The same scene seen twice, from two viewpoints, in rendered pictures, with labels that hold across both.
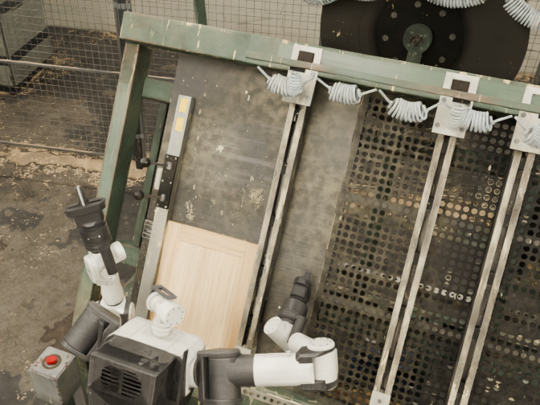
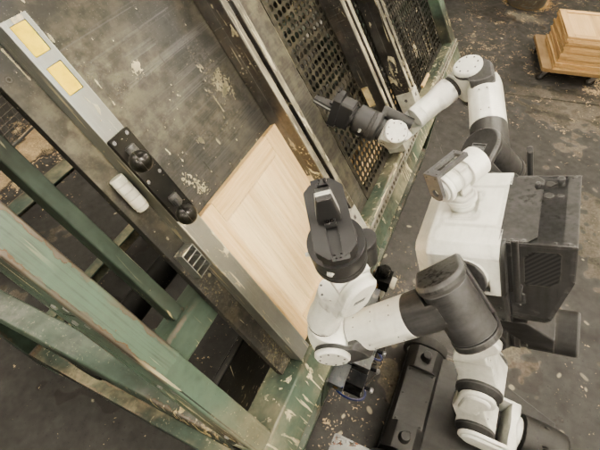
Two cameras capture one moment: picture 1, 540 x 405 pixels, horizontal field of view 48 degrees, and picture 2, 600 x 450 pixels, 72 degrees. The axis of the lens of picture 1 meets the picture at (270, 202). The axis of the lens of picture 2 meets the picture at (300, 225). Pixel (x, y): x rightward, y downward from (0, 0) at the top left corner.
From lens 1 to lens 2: 1.87 m
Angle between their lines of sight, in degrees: 59
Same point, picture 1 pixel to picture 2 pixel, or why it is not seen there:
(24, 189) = not seen: outside the picture
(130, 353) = (540, 212)
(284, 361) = (495, 90)
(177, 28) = not seen: outside the picture
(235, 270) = (282, 174)
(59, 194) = not seen: outside the picture
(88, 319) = (470, 287)
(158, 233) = (213, 243)
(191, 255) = (249, 217)
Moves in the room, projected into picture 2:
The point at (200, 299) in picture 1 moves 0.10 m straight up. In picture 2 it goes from (290, 237) to (290, 214)
